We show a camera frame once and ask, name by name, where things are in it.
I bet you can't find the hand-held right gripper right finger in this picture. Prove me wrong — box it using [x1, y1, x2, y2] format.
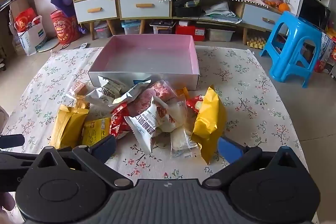
[202, 136, 306, 188]

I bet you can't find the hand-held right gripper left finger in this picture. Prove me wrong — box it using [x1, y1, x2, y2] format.
[30, 135, 133, 188]

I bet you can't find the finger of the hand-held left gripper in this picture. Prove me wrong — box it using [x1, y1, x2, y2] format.
[0, 134, 25, 150]

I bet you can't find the yellow printed snack packet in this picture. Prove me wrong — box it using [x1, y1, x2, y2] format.
[82, 118, 112, 147]

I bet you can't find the small red snack packet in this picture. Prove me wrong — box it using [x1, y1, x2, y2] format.
[110, 103, 132, 139]
[184, 94, 204, 115]

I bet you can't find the plain yellow snack packet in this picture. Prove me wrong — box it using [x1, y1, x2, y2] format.
[49, 98, 91, 149]
[191, 85, 227, 165]

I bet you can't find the white nut snack packet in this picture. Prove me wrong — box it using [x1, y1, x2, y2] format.
[124, 95, 168, 153]
[85, 76, 129, 109]

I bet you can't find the clear white cake packet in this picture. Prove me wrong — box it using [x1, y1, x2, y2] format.
[171, 130, 200, 159]
[157, 101, 188, 132]

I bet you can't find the pink rice cracker packet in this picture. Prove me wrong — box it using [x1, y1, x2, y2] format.
[127, 80, 181, 117]

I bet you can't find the pink cardboard box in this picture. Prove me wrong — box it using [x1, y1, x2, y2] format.
[88, 34, 200, 90]

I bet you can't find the person's left hand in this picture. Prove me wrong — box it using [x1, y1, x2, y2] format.
[0, 191, 16, 216]

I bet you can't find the floral tablecloth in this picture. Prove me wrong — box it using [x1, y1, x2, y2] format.
[1, 46, 307, 188]

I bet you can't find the round white base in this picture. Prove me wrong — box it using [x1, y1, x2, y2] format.
[37, 38, 59, 52]

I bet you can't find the white shopping bag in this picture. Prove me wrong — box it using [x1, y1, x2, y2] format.
[17, 15, 48, 56]

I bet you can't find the yellow egg tray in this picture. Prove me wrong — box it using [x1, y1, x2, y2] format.
[247, 36, 267, 49]

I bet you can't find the long clear storage box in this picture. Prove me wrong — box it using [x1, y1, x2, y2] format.
[207, 27, 235, 42]

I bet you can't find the small clear storage box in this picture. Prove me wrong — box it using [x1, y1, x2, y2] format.
[94, 21, 112, 39]

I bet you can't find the blue lid storage box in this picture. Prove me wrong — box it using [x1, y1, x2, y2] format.
[121, 20, 142, 35]

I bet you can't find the red gift bag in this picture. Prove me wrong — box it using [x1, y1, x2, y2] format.
[14, 7, 40, 33]

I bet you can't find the red box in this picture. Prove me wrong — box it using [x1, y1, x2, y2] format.
[175, 24, 206, 42]

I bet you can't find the red round bucket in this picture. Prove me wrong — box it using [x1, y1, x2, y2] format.
[50, 10, 82, 45]

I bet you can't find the pile of folded cloth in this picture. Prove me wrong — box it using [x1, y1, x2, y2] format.
[204, 2, 242, 24]

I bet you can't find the colourful snack carton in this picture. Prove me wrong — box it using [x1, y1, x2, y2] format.
[314, 30, 336, 75]

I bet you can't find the blue plastic stool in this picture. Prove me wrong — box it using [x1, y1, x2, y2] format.
[260, 11, 323, 88]

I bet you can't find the low wooden TV stand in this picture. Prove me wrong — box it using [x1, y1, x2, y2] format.
[171, 0, 286, 45]

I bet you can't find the white microwave oven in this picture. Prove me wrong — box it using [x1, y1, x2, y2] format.
[285, 0, 331, 30]

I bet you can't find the white drawer with wooden handle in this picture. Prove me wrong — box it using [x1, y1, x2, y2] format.
[119, 0, 171, 18]
[73, 0, 118, 24]
[241, 3, 282, 31]

